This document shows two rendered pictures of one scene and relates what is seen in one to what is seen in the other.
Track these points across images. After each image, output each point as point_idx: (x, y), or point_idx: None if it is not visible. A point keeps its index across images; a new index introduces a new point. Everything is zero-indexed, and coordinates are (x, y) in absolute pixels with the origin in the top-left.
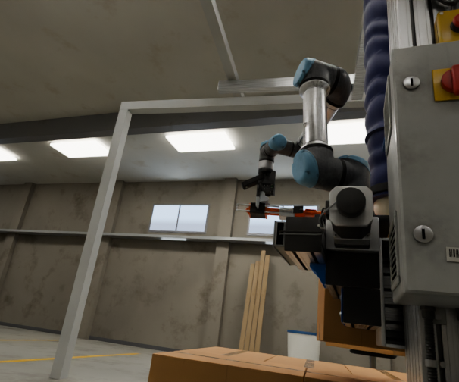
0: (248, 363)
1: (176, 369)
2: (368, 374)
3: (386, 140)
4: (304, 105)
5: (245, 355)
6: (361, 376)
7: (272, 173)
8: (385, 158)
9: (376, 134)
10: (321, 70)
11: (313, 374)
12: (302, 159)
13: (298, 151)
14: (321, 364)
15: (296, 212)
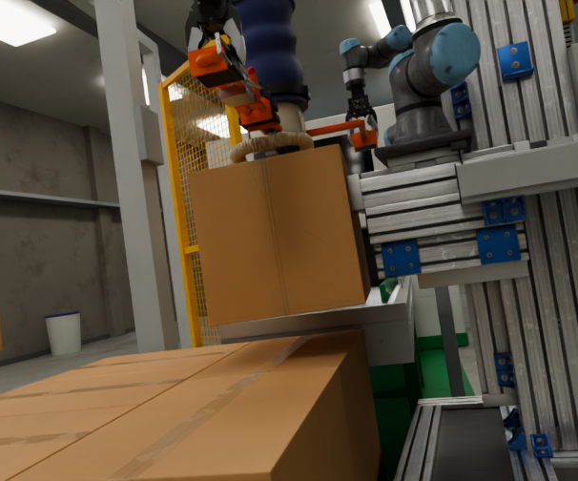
0: (236, 400)
1: (296, 469)
2: (179, 363)
3: None
4: None
5: (35, 428)
6: (229, 360)
7: None
8: (289, 45)
9: (275, 0)
10: None
11: (296, 366)
12: (471, 42)
13: (462, 24)
14: (93, 385)
15: (265, 95)
